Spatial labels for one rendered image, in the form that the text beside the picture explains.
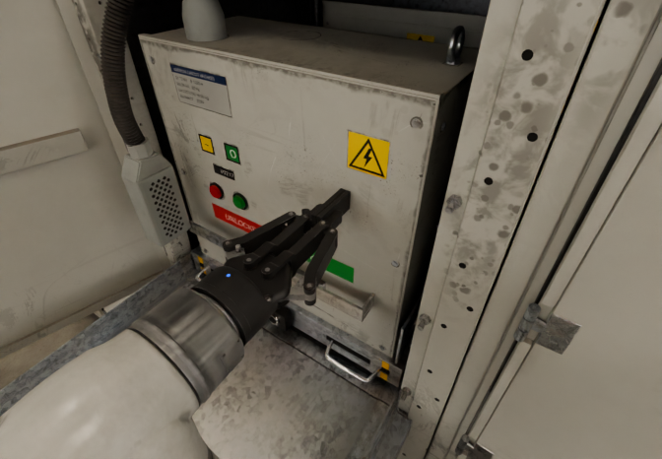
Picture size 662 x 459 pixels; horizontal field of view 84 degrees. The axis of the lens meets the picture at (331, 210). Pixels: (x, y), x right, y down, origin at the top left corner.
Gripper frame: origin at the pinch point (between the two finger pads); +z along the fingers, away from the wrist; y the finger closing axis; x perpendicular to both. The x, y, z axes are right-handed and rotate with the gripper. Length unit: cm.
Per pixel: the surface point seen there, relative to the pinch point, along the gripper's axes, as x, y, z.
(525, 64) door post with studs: 21.4, 17.5, -0.4
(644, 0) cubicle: 25.9, 22.9, -0.4
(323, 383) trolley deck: -38.3, 0.5, -3.5
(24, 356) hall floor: -123, -145, -31
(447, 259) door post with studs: -0.3, 15.7, 0.0
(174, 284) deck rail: -37, -42, -4
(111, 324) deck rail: -35, -42, -19
